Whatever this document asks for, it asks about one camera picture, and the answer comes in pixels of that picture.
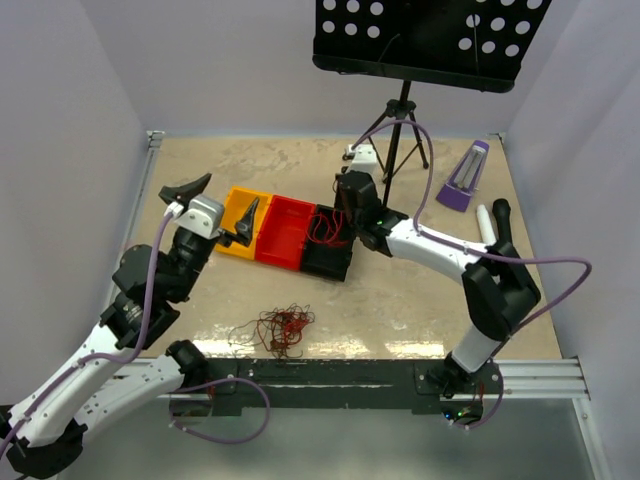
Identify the orange plastic bin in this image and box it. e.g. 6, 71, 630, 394
215, 186, 273, 261

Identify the red plastic bin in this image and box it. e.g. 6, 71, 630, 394
255, 195, 316, 271

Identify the red brown cable bundle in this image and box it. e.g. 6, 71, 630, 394
225, 301, 317, 362

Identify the black plastic bin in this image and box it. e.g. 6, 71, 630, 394
300, 204, 355, 282

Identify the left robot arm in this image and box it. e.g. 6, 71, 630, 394
1, 175, 260, 479

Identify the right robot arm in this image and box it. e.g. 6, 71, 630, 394
336, 171, 541, 393

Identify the purple metronome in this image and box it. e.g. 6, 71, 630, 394
436, 140, 490, 213

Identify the white microphone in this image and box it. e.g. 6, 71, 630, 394
476, 204, 497, 245

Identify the black microphone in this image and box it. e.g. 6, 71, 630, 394
492, 198, 514, 245

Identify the black music stand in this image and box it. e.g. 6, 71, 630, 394
311, 0, 553, 228

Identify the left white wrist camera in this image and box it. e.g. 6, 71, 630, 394
165, 194, 225, 240

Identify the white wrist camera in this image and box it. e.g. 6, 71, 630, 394
165, 194, 225, 240
345, 144, 379, 175

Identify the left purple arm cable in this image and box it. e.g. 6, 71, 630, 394
0, 208, 176, 451

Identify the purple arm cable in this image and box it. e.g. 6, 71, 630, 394
349, 118, 593, 341
0, 208, 176, 451

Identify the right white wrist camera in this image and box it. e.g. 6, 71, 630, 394
345, 144, 379, 175

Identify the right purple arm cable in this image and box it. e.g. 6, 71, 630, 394
349, 118, 593, 341

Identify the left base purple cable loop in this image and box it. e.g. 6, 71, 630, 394
167, 376, 271, 444

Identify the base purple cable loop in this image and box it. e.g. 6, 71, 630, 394
167, 376, 271, 444
449, 379, 509, 431

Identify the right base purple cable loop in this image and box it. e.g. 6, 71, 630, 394
449, 379, 509, 431

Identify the aluminium frame rail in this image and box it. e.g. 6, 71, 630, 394
61, 355, 593, 401

